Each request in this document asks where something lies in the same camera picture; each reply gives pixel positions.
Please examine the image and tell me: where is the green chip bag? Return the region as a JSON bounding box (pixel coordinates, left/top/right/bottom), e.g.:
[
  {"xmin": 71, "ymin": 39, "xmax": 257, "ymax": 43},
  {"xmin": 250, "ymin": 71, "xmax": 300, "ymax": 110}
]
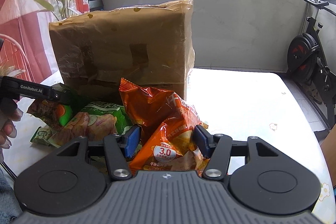
[{"xmin": 27, "ymin": 88, "xmax": 133, "ymax": 147}]

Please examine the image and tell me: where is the orange chip bag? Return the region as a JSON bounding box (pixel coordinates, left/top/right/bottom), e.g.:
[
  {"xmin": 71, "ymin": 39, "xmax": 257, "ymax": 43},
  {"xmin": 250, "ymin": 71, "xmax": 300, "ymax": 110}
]
[{"xmin": 119, "ymin": 79, "xmax": 209, "ymax": 174}]

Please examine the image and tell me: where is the person's left hand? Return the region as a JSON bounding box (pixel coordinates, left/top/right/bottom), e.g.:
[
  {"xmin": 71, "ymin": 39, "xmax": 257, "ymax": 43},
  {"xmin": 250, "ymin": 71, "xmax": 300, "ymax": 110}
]
[{"xmin": 0, "ymin": 108, "xmax": 23, "ymax": 163}]

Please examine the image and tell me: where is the small green snack packet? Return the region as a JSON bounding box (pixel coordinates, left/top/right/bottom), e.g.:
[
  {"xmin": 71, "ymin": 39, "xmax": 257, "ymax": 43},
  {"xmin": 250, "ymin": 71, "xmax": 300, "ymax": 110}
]
[{"xmin": 30, "ymin": 126, "xmax": 53, "ymax": 145}]

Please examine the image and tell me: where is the brown cardboard box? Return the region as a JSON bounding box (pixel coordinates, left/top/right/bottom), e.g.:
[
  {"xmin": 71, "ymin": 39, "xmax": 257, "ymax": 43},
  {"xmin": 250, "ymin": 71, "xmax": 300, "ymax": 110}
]
[{"xmin": 49, "ymin": 0, "xmax": 195, "ymax": 100}]

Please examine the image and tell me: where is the red patterned curtain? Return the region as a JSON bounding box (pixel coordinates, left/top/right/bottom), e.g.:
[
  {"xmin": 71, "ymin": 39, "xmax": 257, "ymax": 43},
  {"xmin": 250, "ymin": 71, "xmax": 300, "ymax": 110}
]
[{"xmin": 1, "ymin": 0, "xmax": 89, "ymax": 83}]

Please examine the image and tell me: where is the blue fuzzy sleeve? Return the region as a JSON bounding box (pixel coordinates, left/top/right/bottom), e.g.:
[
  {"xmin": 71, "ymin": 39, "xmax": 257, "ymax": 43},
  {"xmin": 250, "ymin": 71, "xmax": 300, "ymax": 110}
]
[{"xmin": 0, "ymin": 171, "xmax": 22, "ymax": 224}]

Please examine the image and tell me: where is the black exercise bike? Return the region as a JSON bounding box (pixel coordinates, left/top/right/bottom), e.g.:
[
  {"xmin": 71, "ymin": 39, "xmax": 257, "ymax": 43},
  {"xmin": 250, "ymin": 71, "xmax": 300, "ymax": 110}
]
[{"xmin": 286, "ymin": 0, "xmax": 335, "ymax": 127}]

